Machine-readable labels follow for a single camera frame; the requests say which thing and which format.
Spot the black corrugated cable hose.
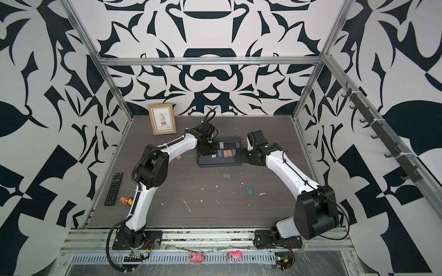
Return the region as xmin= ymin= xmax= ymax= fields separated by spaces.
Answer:
xmin=105 ymin=220 xmax=135 ymax=273

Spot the dark grey storage box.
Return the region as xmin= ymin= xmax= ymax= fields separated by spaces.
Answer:
xmin=197 ymin=136 xmax=242 ymax=167

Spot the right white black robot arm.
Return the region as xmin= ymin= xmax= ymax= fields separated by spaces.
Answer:
xmin=241 ymin=130 xmax=339 ymax=240

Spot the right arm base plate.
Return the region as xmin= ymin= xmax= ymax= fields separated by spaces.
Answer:
xmin=253 ymin=228 xmax=303 ymax=249

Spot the small red yellow toy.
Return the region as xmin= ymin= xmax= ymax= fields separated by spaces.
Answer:
xmin=120 ymin=197 xmax=133 ymax=207

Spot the wooden picture frame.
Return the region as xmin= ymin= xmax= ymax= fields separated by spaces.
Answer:
xmin=148 ymin=103 xmax=177 ymax=135

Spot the pink clip toy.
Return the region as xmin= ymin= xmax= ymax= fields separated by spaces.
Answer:
xmin=227 ymin=251 xmax=243 ymax=263

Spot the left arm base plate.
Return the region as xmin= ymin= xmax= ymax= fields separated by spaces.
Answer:
xmin=112 ymin=231 xmax=163 ymax=250

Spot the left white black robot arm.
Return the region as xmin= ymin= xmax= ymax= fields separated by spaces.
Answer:
xmin=117 ymin=123 xmax=218 ymax=248

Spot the blue eraser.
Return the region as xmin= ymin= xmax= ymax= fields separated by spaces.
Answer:
xmin=246 ymin=186 xmax=254 ymax=196

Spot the pink pig toy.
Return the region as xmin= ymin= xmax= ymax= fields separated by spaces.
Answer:
xmin=188 ymin=251 xmax=205 ymax=266

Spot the black remote control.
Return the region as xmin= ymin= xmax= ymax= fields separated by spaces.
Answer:
xmin=104 ymin=172 xmax=123 ymax=207

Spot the wall hook rail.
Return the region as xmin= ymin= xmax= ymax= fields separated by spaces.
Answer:
xmin=344 ymin=88 xmax=423 ymax=183

